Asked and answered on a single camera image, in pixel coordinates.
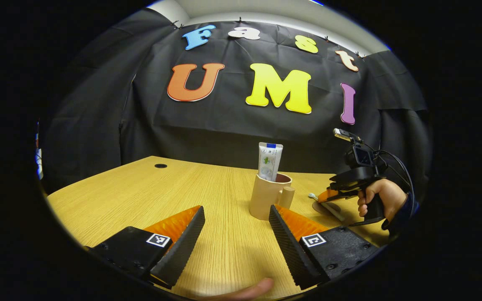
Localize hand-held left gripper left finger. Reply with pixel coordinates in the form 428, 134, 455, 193
90, 205, 206, 289

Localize black backdrop cloth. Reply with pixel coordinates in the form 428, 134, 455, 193
40, 8, 432, 193

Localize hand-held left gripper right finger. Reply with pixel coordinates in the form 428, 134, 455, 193
269, 204, 380, 290

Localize white toothbrush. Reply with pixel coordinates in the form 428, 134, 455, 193
308, 192, 346, 221

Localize bright screen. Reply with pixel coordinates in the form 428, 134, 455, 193
35, 121, 44, 180

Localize brown round coaster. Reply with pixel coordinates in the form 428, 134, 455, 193
312, 201, 350, 219

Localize wooden desktop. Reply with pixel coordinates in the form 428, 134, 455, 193
46, 156, 392, 299

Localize white toothpaste tube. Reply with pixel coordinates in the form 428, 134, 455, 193
258, 142, 284, 182

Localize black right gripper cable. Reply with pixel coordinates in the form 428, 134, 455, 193
373, 150, 415, 209

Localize beige cup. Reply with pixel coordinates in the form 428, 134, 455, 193
249, 172, 296, 221

